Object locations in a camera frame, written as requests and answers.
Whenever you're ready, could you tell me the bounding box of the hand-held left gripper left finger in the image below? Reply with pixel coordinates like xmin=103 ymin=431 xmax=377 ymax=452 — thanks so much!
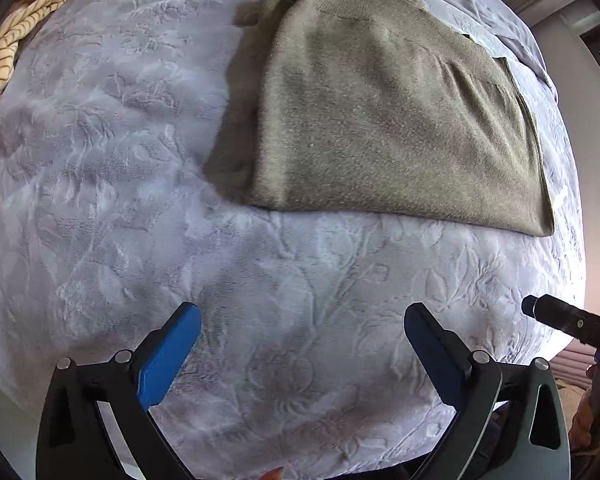
xmin=36 ymin=301 xmax=203 ymax=480

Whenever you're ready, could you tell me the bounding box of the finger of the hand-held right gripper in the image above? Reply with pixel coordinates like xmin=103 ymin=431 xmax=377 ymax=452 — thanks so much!
xmin=522 ymin=295 xmax=600 ymax=348

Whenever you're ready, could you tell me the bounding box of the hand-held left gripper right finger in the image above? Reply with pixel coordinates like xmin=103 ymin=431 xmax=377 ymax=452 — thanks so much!
xmin=404 ymin=302 xmax=572 ymax=480

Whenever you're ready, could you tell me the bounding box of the olive knit sweater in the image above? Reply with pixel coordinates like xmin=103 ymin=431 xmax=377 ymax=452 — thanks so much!
xmin=207 ymin=0 xmax=555 ymax=237

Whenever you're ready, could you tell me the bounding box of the person's right hand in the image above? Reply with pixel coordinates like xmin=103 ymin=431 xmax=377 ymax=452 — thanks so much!
xmin=571 ymin=365 xmax=600 ymax=457

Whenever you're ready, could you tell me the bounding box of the embossed lavender bedspread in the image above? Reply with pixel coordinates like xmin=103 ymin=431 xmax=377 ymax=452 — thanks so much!
xmin=0 ymin=0 xmax=588 ymax=480

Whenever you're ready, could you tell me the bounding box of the plain lavender blanket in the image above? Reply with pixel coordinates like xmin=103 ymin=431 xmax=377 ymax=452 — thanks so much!
xmin=445 ymin=0 xmax=556 ymax=96

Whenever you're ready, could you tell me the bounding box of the cream striped garment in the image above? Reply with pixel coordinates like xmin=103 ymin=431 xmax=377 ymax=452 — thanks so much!
xmin=0 ymin=0 xmax=73 ymax=128

